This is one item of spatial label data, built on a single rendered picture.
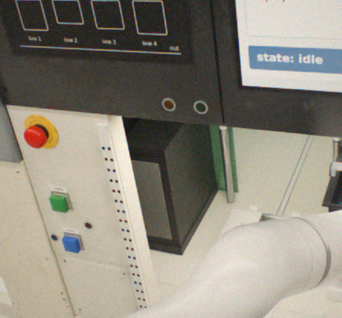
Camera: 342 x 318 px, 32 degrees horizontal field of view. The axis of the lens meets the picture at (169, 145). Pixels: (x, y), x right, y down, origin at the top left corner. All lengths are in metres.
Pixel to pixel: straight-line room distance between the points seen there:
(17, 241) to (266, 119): 0.64
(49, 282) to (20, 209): 0.20
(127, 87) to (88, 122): 0.12
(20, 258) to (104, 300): 0.20
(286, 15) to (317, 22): 0.04
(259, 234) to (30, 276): 0.78
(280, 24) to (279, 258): 0.29
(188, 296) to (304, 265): 0.14
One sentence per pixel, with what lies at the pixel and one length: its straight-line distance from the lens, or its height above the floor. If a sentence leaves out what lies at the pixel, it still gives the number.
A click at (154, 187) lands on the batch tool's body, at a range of 1.33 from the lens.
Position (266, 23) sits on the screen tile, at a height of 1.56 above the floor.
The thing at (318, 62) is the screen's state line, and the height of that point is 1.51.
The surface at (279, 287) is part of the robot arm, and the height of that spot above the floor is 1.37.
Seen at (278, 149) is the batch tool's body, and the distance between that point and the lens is 1.76.
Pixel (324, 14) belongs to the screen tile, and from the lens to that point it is 0.75.
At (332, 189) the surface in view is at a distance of 1.19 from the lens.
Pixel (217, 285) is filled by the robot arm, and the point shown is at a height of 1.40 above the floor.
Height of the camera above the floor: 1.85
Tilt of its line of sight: 32 degrees down
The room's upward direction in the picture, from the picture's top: 9 degrees counter-clockwise
